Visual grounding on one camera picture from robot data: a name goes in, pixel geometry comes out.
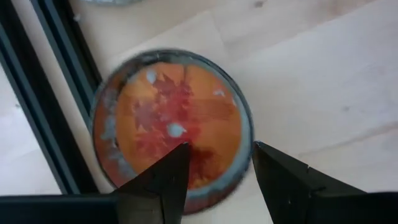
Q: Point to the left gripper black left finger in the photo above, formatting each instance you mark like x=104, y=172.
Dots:
x=161, y=186

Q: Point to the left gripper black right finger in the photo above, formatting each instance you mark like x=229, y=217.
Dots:
x=280, y=180

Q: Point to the orange lid candle jar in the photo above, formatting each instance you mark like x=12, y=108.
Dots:
x=174, y=109

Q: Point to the green plant in patterned pot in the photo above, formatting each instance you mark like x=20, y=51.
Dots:
x=109, y=2

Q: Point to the black metal table frame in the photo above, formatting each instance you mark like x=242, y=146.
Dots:
x=53, y=140

